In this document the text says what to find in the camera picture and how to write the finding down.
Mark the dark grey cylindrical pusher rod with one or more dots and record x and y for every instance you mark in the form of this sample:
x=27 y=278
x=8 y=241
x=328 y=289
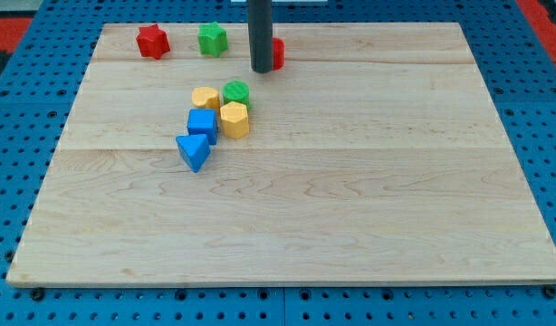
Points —
x=260 y=32

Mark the blue triangle block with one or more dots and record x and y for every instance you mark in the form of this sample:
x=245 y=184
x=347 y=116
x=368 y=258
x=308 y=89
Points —
x=194 y=150

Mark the red cylinder block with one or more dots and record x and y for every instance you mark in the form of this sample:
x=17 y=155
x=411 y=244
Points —
x=278 y=53

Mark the blue cube block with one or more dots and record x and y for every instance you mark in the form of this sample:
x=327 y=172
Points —
x=203 y=121

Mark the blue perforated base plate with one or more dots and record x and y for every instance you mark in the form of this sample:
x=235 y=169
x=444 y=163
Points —
x=40 y=81

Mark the green star block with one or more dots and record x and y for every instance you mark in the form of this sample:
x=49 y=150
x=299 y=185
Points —
x=212 y=39

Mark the yellow heart block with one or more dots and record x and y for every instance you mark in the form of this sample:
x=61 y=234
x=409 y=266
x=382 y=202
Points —
x=205 y=98

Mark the light wooden board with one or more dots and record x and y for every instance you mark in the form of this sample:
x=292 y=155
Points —
x=375 y=157

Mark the red star block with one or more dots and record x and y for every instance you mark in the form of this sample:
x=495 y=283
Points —
x=152 y=41

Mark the yellow hexagon block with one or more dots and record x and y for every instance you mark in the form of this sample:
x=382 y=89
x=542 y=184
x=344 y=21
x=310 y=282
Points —
x=235 y=120

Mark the green cylinder block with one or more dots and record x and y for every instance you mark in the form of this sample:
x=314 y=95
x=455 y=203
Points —
x=237 y=91

